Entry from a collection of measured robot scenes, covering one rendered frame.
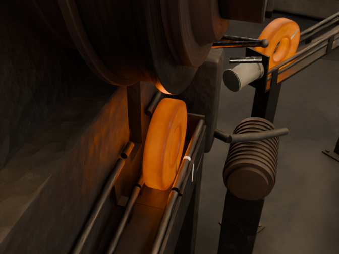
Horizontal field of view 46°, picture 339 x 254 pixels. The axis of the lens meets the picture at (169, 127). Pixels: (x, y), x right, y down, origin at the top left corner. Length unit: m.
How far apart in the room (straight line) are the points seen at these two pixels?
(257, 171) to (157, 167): 0.41
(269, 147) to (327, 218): 0.67
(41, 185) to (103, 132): 0.15
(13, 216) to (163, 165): 0.27
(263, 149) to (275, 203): 0.64
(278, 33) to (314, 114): 1.17
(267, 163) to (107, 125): 0.53
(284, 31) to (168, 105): 0.52
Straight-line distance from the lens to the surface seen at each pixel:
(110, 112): 0.56
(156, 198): 0.69
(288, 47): 1.14
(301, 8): 3.35
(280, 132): 1.04
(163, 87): 0.42
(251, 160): 0.98
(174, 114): 0.62
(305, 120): 2.13
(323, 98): 2.35
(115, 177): 0.59
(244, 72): 1.01
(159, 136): 0.61
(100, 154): 0.55
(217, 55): 0.83
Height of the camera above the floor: 1.16
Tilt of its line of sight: 37 degrees down
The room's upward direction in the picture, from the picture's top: 1 degrees clockwise
